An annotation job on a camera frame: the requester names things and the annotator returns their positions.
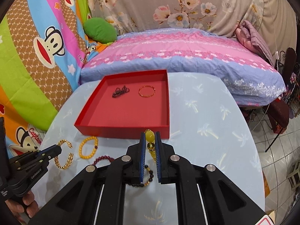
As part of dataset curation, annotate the person's left hand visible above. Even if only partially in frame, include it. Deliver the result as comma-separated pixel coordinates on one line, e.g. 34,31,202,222
4,190,41,223

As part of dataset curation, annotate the dark red bead bracelet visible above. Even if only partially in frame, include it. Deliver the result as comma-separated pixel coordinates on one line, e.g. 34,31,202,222
91,155,116,167

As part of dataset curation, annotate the gold leaf bangle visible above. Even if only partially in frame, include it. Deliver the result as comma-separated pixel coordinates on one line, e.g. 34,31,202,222
54,139,74,170

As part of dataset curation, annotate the green cushion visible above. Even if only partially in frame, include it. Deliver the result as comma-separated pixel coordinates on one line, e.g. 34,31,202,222
83,17,117,44

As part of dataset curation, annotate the pink purple floral pillow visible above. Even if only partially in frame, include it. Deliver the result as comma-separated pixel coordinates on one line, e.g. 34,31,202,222
80,28,286,107

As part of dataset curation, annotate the grey floral bedsheet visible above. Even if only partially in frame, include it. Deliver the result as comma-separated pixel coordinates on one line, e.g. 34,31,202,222
87,0,297,54

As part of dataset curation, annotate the dark purple bead bracelet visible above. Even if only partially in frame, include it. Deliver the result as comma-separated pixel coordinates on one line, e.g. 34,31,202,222
111,85,130,99

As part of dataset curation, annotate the large thin gold bangle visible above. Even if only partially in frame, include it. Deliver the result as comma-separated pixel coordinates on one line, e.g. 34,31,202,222
138,85,156,98

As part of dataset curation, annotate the cartoon monkey colourful blanket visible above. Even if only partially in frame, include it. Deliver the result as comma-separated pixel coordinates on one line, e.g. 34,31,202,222
1,0,106,158

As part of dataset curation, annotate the black and gold bead bracelet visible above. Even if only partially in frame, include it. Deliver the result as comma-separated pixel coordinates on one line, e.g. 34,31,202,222
130,164,155,188

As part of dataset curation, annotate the large yellow stone bracelet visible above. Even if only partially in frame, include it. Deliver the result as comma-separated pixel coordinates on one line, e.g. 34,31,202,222
144,128,157,162

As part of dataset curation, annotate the pink purple folded cloth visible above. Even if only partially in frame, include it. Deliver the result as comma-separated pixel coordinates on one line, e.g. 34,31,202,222
234,20,275,67

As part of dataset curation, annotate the yellow bead bracelet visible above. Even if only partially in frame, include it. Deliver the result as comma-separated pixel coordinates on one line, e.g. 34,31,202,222
78,136,99,160

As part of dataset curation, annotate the red cardboard box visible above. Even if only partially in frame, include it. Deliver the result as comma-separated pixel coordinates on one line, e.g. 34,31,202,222
74,70,170,139

